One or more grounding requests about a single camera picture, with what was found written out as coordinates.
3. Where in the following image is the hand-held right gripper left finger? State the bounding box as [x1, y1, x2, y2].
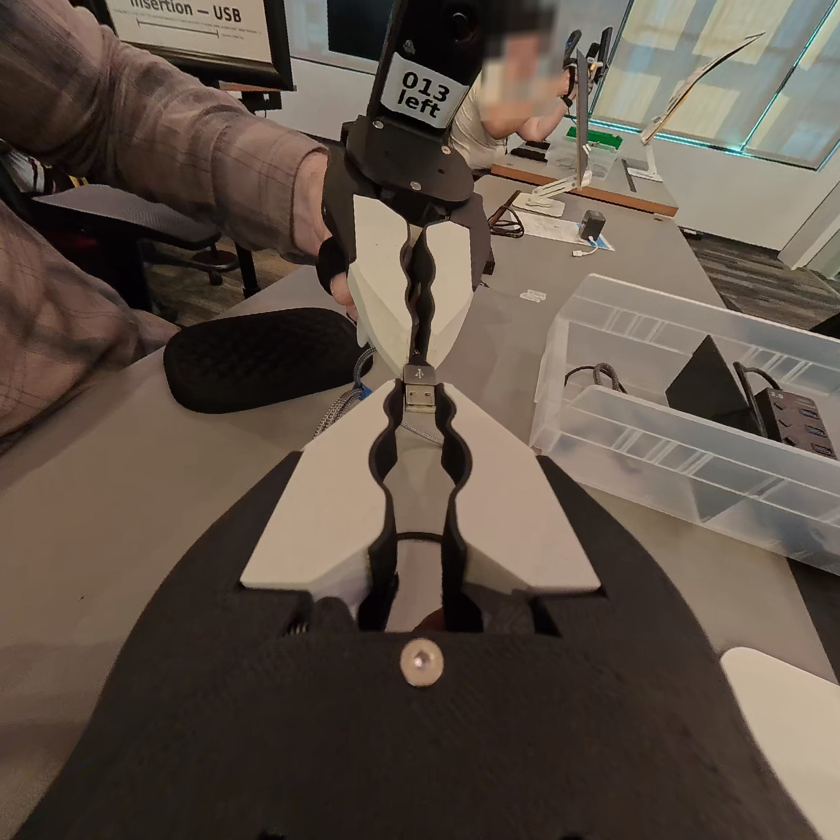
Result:
[239, 379, 403, 632]

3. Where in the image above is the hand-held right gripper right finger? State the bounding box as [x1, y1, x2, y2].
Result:
[434, 384, 602, 631]

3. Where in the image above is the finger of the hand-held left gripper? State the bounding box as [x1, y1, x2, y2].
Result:
[415, 220, 481, 370]
[346, 192, 422, 371]

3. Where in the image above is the grey braided cable blue tape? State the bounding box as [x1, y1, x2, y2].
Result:
[314, 346, 448, 450]

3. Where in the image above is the clear plastic bin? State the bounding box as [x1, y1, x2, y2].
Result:
[529, 273, 840, 576]

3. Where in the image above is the black usb hub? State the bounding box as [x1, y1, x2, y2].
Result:
[755, 386, 840, 462]

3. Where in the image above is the person's left hand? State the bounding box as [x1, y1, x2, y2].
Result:
[307, 154, 362, 324]

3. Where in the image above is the blue white paper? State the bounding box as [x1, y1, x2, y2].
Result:
[524, 215, 616, 255]

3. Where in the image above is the white sheet stand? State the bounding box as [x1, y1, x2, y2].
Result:
[511, 52, 593, 219]

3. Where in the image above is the wooden edged desk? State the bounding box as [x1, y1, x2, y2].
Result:
[491, 138, 680, 219]

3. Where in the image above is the black divider plate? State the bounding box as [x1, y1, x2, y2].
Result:
[665, 335, 757, 429]

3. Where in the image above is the black mesh office chair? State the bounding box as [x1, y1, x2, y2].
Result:
[29, 184, 261, 298]

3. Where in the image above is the person's plaid shirt torso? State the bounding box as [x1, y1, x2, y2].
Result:
[0, 197, 179, 454]

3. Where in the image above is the dark cable bundle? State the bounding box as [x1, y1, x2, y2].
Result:
[484, 205, 527, 242]

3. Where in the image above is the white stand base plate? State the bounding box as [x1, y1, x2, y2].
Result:
[720, 646, 840, 840]

